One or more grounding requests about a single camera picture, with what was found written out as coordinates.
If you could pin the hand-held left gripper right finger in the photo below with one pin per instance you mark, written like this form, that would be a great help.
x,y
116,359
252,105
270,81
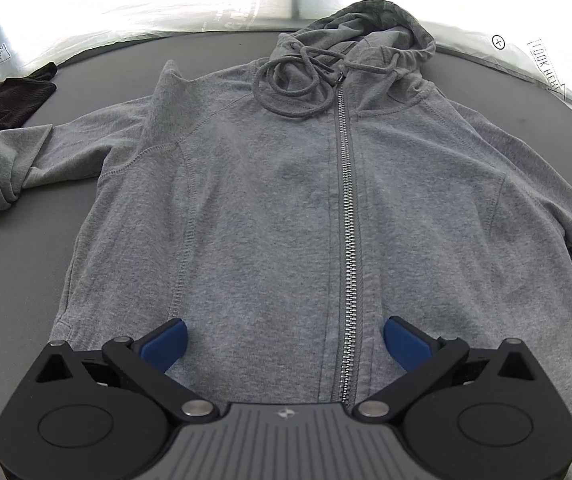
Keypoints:
x,y
405,342

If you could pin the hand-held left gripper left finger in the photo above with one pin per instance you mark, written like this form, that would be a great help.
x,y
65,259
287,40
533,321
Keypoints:
x,y
168,342

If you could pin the grey zip hoodie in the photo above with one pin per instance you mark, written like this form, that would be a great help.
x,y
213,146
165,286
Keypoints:
x,y
266,200

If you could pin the black mesh garment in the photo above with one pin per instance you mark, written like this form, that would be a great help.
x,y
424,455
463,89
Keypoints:
x,y
6,100

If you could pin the white printed sheet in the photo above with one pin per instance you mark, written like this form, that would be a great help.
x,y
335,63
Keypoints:
x,y
166,5

